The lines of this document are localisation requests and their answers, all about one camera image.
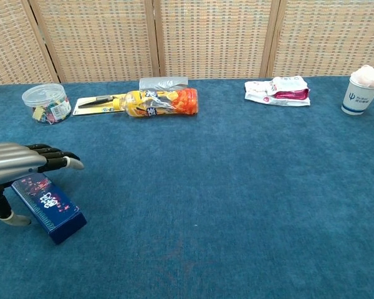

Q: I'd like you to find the grey notebook with blue spine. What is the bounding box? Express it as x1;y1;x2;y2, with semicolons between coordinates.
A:
11;174;88;245

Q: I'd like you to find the white paper cup blue print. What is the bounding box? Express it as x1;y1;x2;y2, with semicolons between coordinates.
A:
341;76;374;116

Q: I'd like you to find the woven bamboo folding screen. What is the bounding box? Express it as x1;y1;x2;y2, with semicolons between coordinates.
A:
0;0;374;87

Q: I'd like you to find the white snack packet red logo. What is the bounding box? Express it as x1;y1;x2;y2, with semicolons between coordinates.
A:
244;80;311;107

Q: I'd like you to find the orange snack packet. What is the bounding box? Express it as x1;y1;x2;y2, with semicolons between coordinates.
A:
112;88;199;118

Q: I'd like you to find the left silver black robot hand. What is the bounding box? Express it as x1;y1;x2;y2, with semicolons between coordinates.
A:
0;143;85;227

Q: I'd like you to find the yellow utility knife package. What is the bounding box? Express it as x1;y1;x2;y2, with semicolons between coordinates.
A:
72;93;128;116

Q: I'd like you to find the clear jar of coloured clips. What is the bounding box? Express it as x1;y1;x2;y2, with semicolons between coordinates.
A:
21;83;72;125

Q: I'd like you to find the blue table mat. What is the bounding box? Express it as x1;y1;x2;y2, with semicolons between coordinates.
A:
0;76;374;299

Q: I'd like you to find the white magenta snack packet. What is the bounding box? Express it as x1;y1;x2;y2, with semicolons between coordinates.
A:
269;76;310;100

